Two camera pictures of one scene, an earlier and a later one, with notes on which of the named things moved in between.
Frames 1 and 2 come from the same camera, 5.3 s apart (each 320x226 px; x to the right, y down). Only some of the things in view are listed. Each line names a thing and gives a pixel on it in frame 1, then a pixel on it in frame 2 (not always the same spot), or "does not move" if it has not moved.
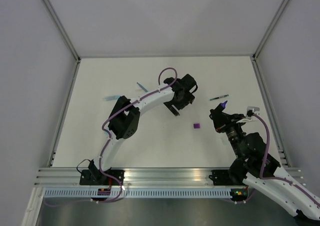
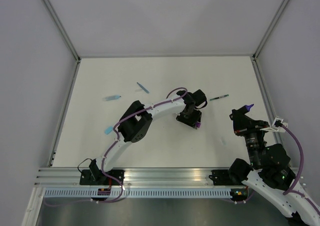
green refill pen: [225, 95] does not move
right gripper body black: [229, 125] to [250, 127]
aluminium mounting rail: [133, 176] does not move
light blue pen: [111, 97] does not move
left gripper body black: [179, 104] to [189, 119]
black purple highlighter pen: [221, 106] to [244, 109]
